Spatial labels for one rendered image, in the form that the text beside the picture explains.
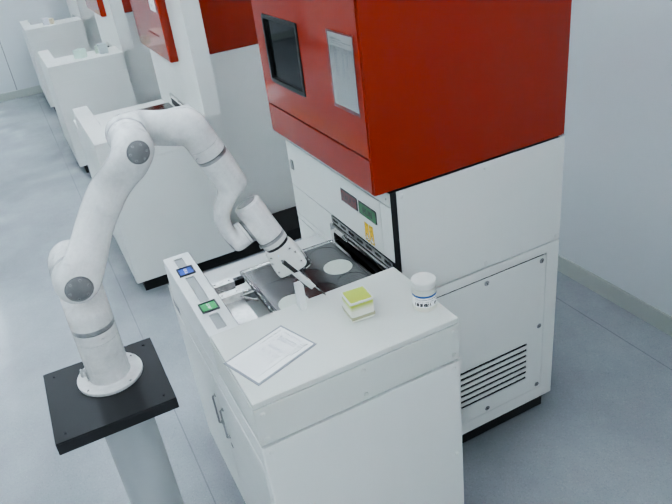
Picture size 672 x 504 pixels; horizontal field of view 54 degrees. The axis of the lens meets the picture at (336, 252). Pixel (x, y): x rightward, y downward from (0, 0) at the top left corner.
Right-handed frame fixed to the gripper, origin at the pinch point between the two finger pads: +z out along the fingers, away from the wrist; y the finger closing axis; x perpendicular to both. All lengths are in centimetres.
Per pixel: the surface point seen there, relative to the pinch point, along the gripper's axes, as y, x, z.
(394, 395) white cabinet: 14.2, -35.9, 27.1
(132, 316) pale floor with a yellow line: -149, 138, 39
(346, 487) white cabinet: -12, -44, 43
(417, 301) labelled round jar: 31.3, -21.2, 12.1
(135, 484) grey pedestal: -75, -31, 20
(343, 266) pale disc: 7.5, 19.1, 12.3
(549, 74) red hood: 96, 33, -7
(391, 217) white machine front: 33.3, 5.2, -2.3
